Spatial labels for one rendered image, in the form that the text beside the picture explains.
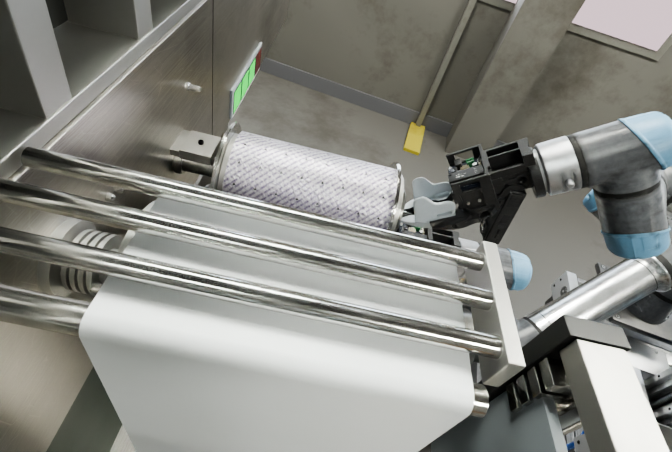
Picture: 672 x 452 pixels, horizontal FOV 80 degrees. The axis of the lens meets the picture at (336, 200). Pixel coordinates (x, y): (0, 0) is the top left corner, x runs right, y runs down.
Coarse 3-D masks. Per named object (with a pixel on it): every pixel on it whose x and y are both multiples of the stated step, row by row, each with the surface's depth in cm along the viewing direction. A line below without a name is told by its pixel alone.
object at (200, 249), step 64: (0, 192) 25; (64, 192) 26; (192, 192) 29; (64, 256) 23; (128, 256) 24; (192, 256) 27; (256, 256) 27; (320, 256) 27; (384, 256) 31; (448, 256) 30; (256, 320) 25; (320, 320) 25; (384, 320) 25; (448, 320) 28; (512, 320) 27
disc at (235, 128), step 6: (234, 126) 57; (240, 126) 62; (228, 132) 55; (234, 132) 58; (228, 138) 55; (222, 144) 54; (222, 150) 54; (222, 156) 54; (216, 162) 53; (216, 168) 53; (216, 174) 53; (216, 180) 54; (210, 186) 54; (216, 186) 55
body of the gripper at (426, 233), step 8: (400, 224) 76; (400, 232) 74; (408, 232) 73; (416, 232) 75; (424, 232) 74; (432, 232) 74; (440, 232) 76; (448, 232) 75; (456, 232) 75; (432, 240) 75; (440, 240) 75; (448, 240) 74; (456, 240) 74
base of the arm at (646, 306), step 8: (648, 296) 115; (656, 296) 113; (664, 296) 112; (632, 304) 117; (640, 304) 117; (648, 304) 115; (656, 304) 114; (664, 304) 113; (632, 312) 118; (640, 312) 116; (648, 312) 115; (656, 312) 114; (664, 312) 114; (648, 320) 116; (656, 320) 116; (664, 320) 116
